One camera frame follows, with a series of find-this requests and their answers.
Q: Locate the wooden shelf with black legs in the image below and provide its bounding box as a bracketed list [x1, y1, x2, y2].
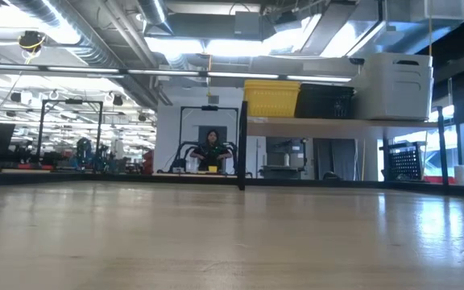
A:
[236, 100, 446, 191]

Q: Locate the person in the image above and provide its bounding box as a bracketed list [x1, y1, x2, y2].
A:
[189, 128, 233, 172]

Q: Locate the red background object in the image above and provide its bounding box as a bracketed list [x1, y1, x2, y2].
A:
[141, 148, 155, 175]

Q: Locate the long ceiling light tube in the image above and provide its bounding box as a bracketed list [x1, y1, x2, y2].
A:
[0, 63, 364, 85]

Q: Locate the black perforated crate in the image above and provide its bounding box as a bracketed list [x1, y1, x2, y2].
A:
[380, 140, 425, 182]

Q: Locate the black background rig frame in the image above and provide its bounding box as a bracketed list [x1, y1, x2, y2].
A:
[178, 105, 240, 148]
[37, 99, 104, 170]

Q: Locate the silver spiral ventilation duct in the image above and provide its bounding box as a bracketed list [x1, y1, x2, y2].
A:
[8, 0, 160, 110]

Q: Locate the silver rectangular ventilation duct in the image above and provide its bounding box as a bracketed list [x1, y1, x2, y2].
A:
[320, 0, 464, 60]

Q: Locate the black ceiling cable reel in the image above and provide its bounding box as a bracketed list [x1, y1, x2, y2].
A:
[17, 30, 48, 53]

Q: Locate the yellow hanging cord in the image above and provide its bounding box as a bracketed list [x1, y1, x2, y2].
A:
[428, 0, 433, 56]

